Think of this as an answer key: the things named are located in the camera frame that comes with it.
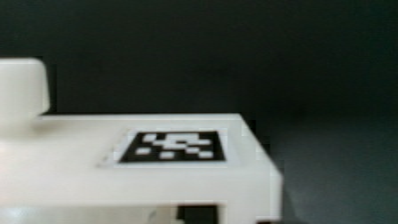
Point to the white front drawer tray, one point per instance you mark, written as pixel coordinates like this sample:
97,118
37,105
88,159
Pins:
127,169

